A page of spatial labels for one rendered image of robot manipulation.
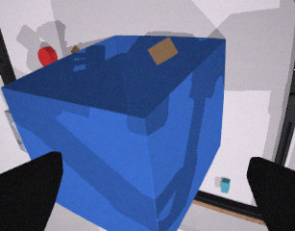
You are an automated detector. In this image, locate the dark red disk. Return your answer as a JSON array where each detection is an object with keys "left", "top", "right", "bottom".
[{"left": 37, "top": 46, "right": 58, "bottom": 66}]

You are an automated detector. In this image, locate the large blue box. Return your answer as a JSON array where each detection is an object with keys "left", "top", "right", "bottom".
[{"left": 1, "top": 36, "right": 226, "bottom": 231}]

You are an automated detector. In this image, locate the grey box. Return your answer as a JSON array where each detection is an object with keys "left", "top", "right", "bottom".
[{"left": 4, "top": 109, "right": 28, "bottom": 153}]

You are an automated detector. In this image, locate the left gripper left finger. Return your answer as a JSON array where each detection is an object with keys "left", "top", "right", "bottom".
[{"left": 0, "top": 151, "right": 63, "bottom": 231}]

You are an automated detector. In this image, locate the small teal block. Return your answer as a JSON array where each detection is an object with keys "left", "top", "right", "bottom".
[{"left": 221, "top": 178, "right": 231, "bottom": 193}]

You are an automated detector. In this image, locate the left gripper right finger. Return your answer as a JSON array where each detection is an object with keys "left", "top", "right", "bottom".
[{"left": 247, "top": 157, "right": 295, "bottom": 231}]

